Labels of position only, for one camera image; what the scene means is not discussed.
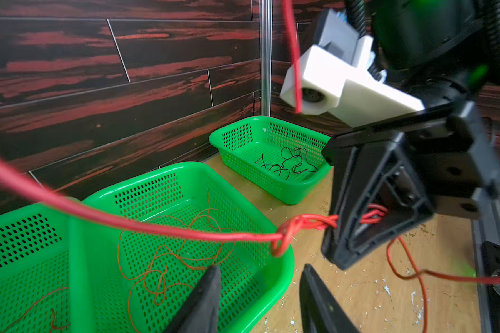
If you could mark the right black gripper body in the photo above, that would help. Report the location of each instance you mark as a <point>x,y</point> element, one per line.
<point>453,155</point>

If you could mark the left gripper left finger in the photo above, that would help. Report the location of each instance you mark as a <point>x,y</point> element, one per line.
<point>200,311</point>

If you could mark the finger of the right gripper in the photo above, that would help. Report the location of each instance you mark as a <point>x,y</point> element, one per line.
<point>377,194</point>

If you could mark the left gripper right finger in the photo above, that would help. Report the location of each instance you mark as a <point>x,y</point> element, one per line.
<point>320,312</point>

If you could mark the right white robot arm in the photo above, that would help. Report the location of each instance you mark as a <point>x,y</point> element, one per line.
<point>448,50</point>

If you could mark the right green basket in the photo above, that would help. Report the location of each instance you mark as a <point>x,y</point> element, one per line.
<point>280,157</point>

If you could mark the left green basket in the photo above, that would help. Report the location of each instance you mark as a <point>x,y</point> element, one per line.
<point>34,270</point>

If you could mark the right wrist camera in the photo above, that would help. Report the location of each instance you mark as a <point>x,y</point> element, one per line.
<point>335,78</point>

